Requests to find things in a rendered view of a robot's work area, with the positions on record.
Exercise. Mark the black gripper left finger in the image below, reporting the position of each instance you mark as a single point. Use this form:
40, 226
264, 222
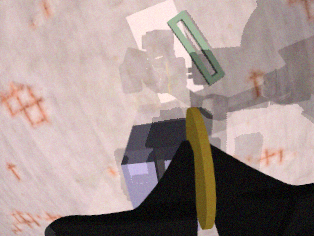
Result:
169, 210

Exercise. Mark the gold coin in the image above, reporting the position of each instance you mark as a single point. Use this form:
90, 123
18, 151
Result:
203, 168

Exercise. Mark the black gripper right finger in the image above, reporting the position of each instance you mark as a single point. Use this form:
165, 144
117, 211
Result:
250, 203

